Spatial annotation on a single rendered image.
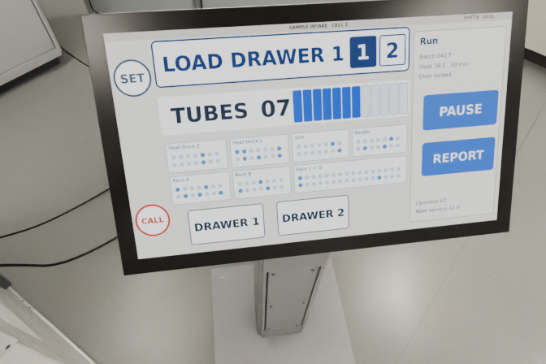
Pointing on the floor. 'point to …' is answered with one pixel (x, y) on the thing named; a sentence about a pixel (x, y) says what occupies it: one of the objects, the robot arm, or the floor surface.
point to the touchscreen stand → (279, 313)
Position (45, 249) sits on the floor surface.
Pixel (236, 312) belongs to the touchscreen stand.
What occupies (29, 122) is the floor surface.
